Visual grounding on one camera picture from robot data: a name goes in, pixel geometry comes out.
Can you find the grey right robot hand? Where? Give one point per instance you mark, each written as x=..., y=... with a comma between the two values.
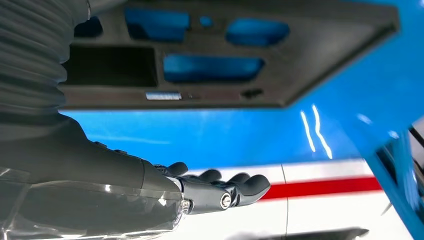
x=82, y=172

